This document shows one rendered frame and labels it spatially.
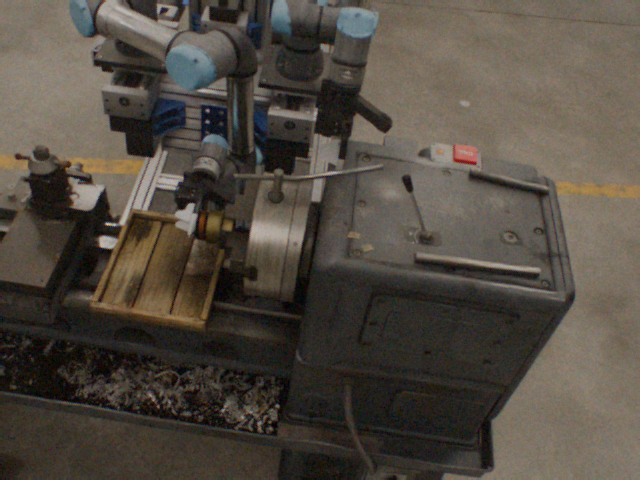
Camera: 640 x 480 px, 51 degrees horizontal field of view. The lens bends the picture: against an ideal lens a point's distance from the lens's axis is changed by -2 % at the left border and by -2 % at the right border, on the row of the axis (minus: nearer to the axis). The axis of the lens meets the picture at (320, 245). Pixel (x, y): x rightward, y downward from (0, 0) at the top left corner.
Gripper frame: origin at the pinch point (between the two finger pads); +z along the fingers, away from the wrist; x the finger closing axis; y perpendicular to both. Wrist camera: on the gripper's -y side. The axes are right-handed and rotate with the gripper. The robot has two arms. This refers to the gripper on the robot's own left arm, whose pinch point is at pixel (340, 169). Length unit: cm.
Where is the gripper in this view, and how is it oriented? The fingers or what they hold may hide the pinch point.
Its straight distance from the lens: 156.2
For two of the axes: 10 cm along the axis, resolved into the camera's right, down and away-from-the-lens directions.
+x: -0.6, 4.7, -8.8
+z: -1.5, 8.7, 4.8
